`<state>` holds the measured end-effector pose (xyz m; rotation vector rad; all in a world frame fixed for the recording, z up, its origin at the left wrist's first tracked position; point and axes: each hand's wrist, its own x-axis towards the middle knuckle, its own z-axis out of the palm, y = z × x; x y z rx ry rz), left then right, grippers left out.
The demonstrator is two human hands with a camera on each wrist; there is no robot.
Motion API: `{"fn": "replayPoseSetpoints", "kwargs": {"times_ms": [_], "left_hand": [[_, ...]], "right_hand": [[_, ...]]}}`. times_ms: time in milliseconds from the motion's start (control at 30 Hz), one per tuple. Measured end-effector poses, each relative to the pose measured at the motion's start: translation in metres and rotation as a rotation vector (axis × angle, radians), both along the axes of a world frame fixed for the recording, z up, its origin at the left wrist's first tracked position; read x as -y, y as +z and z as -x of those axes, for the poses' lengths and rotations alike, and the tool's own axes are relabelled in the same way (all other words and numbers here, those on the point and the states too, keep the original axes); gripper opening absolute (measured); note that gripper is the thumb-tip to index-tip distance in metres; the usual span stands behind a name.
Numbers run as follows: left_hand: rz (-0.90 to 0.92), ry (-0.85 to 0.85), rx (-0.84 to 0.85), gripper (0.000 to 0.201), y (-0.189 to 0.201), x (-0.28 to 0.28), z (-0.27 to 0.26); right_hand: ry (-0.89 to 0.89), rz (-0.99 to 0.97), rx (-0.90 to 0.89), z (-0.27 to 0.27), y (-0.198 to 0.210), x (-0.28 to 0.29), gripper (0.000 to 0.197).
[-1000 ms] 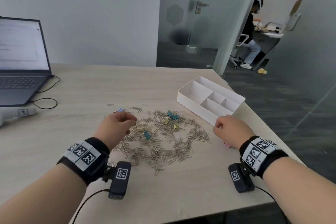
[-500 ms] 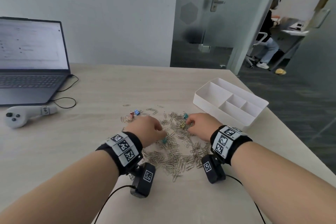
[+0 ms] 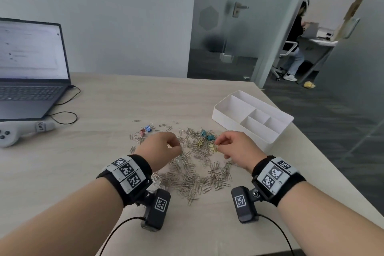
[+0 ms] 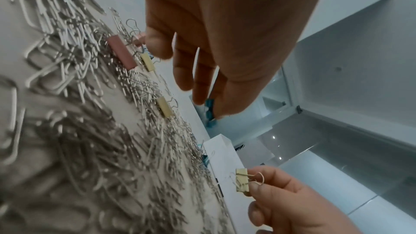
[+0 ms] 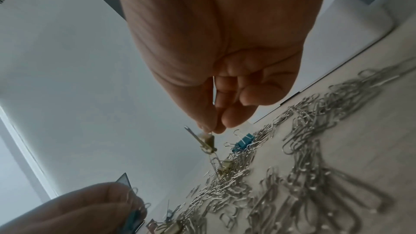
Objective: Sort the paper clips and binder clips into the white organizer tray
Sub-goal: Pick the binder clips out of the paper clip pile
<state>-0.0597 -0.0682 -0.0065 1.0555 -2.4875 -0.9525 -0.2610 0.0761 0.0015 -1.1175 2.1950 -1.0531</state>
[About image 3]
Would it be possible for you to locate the person's right forearm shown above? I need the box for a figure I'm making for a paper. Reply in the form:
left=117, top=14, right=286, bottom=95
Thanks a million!
left=276, top=180, right=384, bottom=256

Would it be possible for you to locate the pile of coloured binder clips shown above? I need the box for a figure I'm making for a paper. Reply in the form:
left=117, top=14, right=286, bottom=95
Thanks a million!
left=139, top=125, right=220, bottom=153

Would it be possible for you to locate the black wristband with markers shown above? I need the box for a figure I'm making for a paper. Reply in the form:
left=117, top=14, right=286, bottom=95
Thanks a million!
left=251, top=155, right=306, bottom=208
left=96, top=154, right=153, bottom=208

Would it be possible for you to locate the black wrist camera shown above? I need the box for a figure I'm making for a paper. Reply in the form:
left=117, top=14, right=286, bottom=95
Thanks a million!
left=140, top=188, right=172, bottom=232
left=231, top=186, right=260, bottom=224

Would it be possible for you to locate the hexagonal glass sticker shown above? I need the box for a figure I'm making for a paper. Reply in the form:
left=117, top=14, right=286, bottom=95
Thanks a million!
left=198, top=6, right=220, bottom=32

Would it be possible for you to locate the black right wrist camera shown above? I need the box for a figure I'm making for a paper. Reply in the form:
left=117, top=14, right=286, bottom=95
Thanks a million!
left=231, top=186, right=260, bottom=224

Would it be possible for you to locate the black left camera cable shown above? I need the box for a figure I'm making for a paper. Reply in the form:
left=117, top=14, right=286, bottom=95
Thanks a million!
left=99, top=216, right=148, bottom=256

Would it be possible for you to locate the person's left hand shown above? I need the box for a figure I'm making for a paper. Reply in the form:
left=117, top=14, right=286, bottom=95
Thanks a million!
left=136, top=131, right=183, bottom=172

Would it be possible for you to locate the pile of silver paper clips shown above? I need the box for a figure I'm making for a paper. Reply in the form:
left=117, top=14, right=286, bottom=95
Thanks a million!
left=129, top=119, right=234, bottom=207

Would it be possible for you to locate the black right wristband with markers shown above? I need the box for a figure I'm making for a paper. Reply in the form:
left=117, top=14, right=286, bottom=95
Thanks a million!
left=251, top=155, right=306, bottom=208

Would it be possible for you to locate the black right camera cable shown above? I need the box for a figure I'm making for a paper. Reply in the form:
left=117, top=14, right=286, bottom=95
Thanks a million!
left=256, top=214, right=296, bottom=256

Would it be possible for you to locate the person's left forearm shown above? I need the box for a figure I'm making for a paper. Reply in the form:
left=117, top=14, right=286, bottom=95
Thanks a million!
left=0, top=178, right=125, bottom=256

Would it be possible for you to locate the white office chair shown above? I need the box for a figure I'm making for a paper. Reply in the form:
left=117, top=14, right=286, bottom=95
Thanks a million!
left=271, top=41, right=299, bottom=82

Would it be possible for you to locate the black left wristband with markers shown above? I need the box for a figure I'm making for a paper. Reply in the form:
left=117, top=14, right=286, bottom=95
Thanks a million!
left=96, top=154, right=153, bottom=208

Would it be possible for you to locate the metal lever door handle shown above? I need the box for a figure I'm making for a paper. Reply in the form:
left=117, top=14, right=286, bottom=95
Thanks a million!
left=232, top=1, right=250, bottom=18

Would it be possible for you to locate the white compartment organizer tray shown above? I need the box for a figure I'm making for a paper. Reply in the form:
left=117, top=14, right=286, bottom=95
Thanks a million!
left=212, top=90, right=294, bottom=153

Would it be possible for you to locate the dark grey laptop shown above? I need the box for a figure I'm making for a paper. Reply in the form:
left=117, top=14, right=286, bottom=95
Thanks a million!
left=0, top=17, right=72, bottom=121

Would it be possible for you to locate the black camera cable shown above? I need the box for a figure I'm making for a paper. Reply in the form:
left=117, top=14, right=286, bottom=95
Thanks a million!
left=99, top=216, right=148, bottom=256
left=256, top=214, right=296, bottom=256

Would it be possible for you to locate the black laptop cable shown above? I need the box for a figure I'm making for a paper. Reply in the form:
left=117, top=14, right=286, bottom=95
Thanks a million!
left=48, top=84, right=82, bottom=125

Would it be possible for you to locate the metal bar door handle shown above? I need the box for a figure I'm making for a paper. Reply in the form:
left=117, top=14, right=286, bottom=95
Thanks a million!
left=342, top=17, right=360, bottom=39

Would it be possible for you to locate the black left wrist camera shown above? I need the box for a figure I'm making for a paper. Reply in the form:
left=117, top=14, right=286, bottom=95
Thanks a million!
left=140, top=188, right=172, bottom=232

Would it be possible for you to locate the white office desk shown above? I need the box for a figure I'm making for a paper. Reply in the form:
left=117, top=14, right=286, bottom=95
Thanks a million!
left=298, top=27, right=340, bottom=84

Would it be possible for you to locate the white handheld controller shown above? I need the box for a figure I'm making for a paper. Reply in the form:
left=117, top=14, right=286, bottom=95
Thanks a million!
left=0, top=120, right=57, bottom=148

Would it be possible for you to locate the person's right hand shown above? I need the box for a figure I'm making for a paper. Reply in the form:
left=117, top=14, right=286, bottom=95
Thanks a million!
left=214, top=130, right=268, bottom=174

